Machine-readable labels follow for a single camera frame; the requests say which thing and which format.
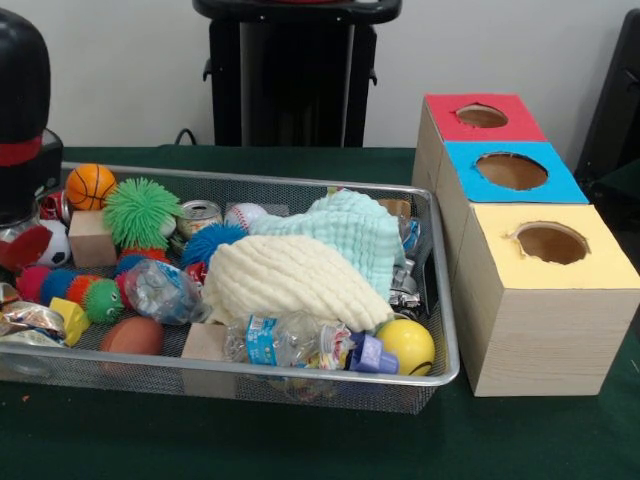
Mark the orange basketball toy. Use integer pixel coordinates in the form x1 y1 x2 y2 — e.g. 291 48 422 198
65 163 118 211

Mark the silver drink can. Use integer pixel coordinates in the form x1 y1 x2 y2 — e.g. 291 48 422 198
177 199 224 240

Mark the mint waffle cloth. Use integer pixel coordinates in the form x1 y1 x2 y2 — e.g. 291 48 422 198
248 192 406 301

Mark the multicolour spiky caterpillar toy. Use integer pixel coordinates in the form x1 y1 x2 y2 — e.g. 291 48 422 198
15 254 166 324

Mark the cream waffle cloth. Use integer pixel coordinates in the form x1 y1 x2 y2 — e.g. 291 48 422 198
202 234 396 334

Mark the yellow plastic block toy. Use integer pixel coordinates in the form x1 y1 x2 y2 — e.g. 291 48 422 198
48 297 92 347

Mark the black white soccer ball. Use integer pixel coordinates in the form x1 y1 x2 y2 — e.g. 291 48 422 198
37 219 72 267

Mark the red drink can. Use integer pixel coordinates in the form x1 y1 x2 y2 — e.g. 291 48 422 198
39 192 71 222

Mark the blue spiky ball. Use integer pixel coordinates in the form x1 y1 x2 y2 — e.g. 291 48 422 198
180 223 249 269

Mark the wooden three-hole box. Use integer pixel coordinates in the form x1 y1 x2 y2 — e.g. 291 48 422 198
411 92 640 399

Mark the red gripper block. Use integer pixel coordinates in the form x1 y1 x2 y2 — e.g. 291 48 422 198
0 223 52 274

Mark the purple plastic toy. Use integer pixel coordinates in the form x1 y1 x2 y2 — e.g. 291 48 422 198
348 332 400 375

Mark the black stand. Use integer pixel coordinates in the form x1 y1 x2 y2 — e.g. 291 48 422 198
574 8 640 231

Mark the silver metallic toy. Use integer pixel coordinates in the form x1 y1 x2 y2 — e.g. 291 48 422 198
389 272 422 319

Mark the white baseball toy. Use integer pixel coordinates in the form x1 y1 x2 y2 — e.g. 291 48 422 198
224 202 269 231

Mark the silver mesh bin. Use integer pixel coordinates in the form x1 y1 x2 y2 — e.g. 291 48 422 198
0 160 462 416

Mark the plain wooden block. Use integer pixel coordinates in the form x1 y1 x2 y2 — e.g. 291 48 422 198
68 209 119 269
180 322 229 361

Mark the crushed clear plastic bottle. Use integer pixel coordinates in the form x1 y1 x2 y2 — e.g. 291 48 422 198
222 312 354 371
123 258 211 325

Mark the green spiky ball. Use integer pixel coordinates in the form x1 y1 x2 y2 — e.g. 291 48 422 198
103 177 185 251

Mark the dark green tablecloth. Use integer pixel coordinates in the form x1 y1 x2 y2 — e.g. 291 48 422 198
0 144 640 480

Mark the brown football toy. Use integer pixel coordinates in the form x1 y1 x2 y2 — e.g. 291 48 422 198
99 316 165 356

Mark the yellow smiley ball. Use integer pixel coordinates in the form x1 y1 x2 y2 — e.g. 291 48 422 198
375 318 436 377

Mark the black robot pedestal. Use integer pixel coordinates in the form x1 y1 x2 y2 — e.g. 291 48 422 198
192 0 404 148

